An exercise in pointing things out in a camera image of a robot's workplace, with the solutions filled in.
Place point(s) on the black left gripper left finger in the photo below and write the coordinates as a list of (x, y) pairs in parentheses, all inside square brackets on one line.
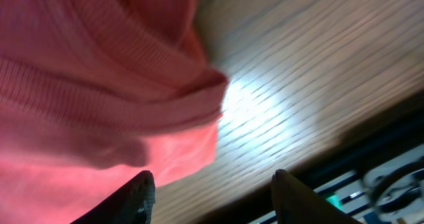
[(130, 204)]

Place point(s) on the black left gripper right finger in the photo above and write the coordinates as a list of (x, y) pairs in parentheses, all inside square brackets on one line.
[(296, 203)]

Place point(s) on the orange red t-shirt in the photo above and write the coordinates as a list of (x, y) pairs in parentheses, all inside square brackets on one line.
[(95, 91)]

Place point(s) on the black mounting rail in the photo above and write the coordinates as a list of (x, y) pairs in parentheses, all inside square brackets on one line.
[(373, 167)]

